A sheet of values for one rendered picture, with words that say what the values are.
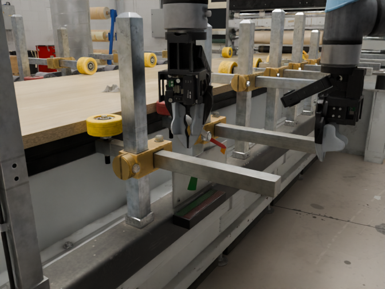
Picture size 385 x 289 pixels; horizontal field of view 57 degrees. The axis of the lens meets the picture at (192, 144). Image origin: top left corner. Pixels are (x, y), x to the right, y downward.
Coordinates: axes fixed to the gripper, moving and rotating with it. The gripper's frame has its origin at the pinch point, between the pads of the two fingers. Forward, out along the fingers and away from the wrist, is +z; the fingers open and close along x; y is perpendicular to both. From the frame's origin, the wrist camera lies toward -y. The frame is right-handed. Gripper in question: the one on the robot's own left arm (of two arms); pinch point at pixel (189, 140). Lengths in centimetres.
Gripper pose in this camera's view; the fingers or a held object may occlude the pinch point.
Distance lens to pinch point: 68.0
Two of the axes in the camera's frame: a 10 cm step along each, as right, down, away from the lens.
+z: 0.0, 9.5, 3.0
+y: -2.3, 3.0, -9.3
